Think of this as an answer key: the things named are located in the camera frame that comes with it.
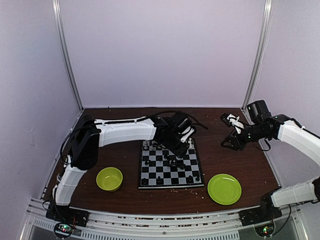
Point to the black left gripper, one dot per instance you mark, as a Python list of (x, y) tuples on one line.
[(180, 152)]

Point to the black and grey chessboard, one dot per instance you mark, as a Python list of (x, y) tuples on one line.
[(159, 168)]

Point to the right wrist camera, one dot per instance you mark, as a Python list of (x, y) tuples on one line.
[(232, 121)]

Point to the green bowl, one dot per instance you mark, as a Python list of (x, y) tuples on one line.
[(109, 179)]

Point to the right aluminium corner post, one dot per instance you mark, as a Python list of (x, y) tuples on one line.
[(261, 48)]

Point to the left aluminium corner post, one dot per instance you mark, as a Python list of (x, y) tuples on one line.
[(65, 53)]

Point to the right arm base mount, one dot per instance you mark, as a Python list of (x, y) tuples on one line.
[(266, 211)]

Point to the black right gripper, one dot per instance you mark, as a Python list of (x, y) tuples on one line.
[(233, 137)]

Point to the green plate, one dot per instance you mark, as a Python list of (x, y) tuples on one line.
[(224, 189)]

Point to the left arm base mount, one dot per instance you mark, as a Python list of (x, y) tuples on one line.
[(65, 214)]

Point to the aluminium corner post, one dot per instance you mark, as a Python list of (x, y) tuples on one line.
[(65, 53), (261, 48)]

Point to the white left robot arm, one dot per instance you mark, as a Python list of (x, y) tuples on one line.
[(80, 149)]

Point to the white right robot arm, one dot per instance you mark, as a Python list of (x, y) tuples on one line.
[(287, 130)]

